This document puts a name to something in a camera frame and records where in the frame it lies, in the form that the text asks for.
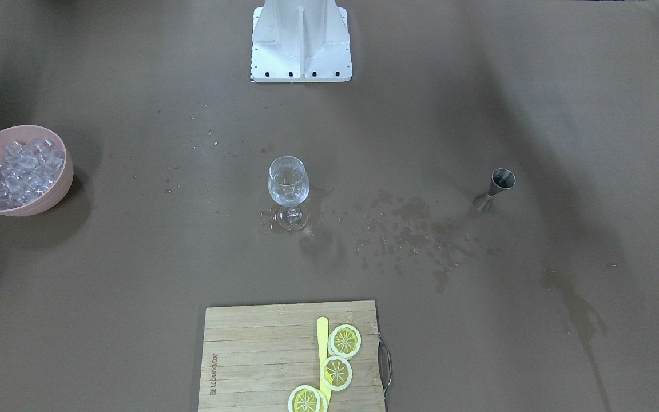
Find steel jigger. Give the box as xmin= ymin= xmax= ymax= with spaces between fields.
xmin=473 ymin=168 xmax=516 ymax=213

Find clear wine glass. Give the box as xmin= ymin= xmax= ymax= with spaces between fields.
xmin=268 ymin=156 xmax=309 ymax=231

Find clear ice cubes pile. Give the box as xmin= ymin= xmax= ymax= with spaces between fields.
xmin=0 ymin=137 xmax=66 ymax=209

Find lemon slice far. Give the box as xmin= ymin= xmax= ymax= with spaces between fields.
xmin=328 ymin=324 xmax=363 ymax=360

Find bamboo cutting board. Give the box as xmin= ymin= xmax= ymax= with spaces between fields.
xmin=198 ymin=300 xmax=387 ymax=411

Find lemon slice middle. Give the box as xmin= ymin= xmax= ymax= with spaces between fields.
xmin=319 ymin=355 xmax=354 ymax=391

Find pink bowl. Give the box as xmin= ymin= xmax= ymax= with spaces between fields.
xmin=0 ymin=125 xmax=74 ymax=217

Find metal board handle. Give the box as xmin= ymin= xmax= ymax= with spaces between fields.
xmin=378 ymin=331 xmax=394 ymax=401

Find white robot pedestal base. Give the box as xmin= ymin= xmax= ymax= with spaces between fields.
xmin=249 ymin=1 xmax=353 ymax=83

